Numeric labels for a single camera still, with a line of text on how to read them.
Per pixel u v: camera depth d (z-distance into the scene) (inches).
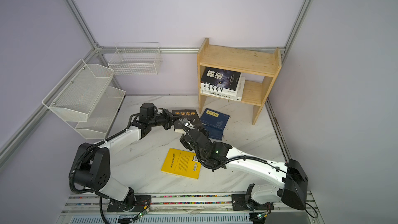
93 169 17.6
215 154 20.2
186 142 21.1
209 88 34.8
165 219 27.7
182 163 33.8
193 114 34.7
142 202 29.0
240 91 34.3
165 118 30.3
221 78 34.6
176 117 31.8
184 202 29.6
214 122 40.0
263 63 30.8
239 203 28.8
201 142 20.1
